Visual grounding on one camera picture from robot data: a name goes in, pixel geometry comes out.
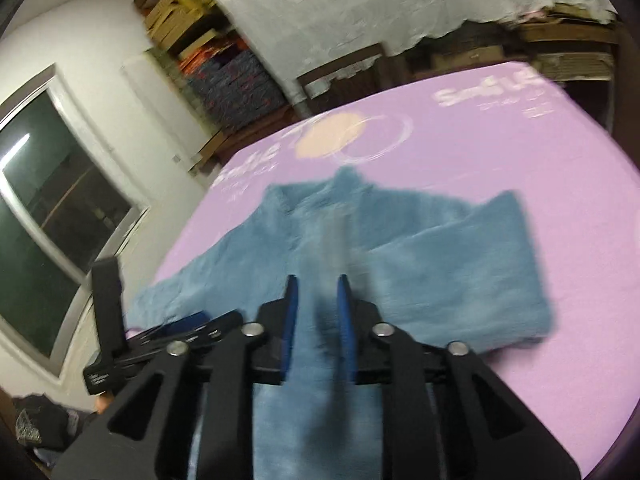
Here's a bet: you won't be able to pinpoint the purple printed blanket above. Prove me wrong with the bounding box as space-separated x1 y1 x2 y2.
125 60 640 480

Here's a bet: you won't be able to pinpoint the stack of dark patterned boxes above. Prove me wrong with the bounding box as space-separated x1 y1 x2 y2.
182 42 292 132

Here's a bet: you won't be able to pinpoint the dark cloth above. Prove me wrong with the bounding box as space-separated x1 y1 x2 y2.
11 394 97 467

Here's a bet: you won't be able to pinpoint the dark wooden chair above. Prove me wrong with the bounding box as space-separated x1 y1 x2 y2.
297 42 396 117

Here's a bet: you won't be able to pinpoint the low wooden table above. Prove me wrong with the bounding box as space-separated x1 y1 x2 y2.
189 105 302 177

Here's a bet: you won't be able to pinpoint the blue fleece jacket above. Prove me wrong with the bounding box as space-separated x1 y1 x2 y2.
122 167 553 480

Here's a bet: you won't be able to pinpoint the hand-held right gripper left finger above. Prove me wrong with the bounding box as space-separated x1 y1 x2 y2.
50 275 302 480

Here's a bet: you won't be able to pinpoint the window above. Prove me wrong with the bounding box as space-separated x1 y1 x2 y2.
0 64 151 376

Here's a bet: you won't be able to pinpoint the white boards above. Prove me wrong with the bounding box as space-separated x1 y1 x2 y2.
121 50 222 162

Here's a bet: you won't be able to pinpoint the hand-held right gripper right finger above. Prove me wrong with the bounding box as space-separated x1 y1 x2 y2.
336 274 583 480

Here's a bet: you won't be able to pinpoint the white lace cloth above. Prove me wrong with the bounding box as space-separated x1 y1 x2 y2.
192 0 618 92

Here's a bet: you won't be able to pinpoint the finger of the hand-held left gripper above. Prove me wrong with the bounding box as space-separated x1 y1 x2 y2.
91 259 126 357
125 310 244 358

